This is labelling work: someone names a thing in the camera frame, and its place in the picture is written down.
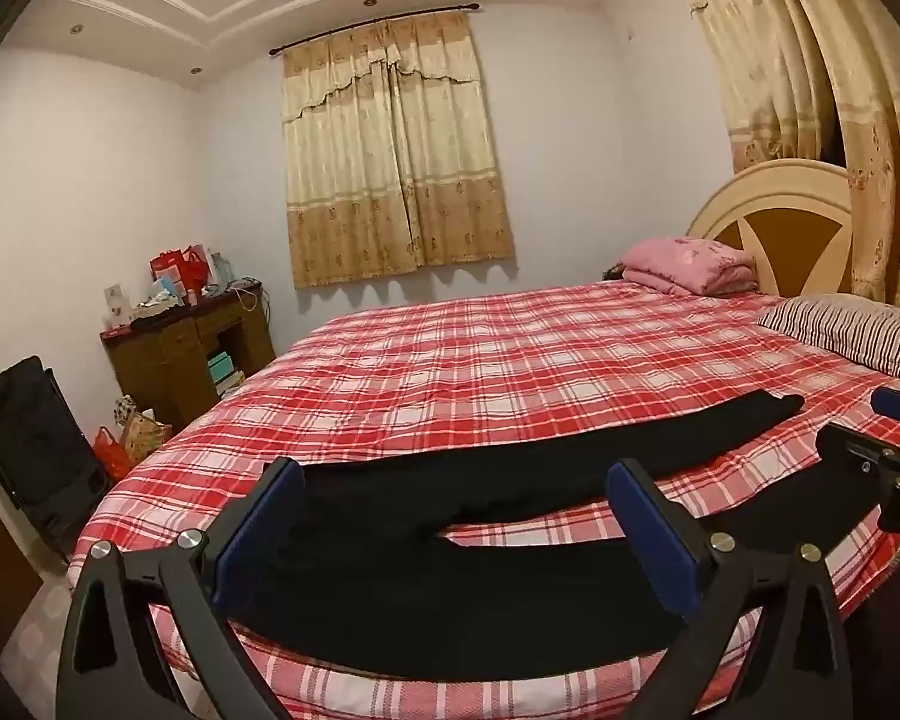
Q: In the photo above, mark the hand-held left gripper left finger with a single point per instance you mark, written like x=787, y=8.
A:
x=266, y=532

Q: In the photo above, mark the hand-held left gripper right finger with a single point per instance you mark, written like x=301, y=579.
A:
x=656, y=532

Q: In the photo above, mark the black pants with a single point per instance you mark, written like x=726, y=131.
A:
x=495, y=469

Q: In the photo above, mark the striped pillow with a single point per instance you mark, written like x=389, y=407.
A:
x=847, y=330

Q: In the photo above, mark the patterned paper bag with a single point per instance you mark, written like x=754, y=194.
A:
x=144, y=431

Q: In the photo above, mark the teal boxes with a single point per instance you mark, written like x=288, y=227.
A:
x=223, y=371

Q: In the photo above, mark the red plastic bag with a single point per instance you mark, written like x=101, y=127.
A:
x=111, y=454

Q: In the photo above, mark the brown wooden desk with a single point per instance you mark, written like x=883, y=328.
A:
x=165, y=352

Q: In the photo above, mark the cream and brown headboard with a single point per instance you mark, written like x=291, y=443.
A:
x=780, y=236

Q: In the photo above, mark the black suitcase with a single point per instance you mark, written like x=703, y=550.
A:
x=37, y=450

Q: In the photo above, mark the bed with red plaid sheet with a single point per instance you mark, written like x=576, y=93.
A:
x=495, y=345

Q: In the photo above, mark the folded pink blanket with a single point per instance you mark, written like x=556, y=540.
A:
x=690, y=259

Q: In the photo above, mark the dark cloth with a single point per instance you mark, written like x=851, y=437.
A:
x=611, y=274

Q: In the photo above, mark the white photo card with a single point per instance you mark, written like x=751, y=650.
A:
x=118, y=305

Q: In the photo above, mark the white paper bag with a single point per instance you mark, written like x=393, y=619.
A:
x=216, y=262

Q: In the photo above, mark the red gift bag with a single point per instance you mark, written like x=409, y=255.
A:
x=176, y=266

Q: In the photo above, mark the large beige floral curtain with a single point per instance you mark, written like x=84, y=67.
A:
x=817, y=67

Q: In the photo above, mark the beige window curtain panel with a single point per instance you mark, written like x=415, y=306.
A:
x=341, y=180
x=450, y=165

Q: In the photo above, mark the dark curtain rod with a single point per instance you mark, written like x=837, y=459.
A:
x=322, y=34

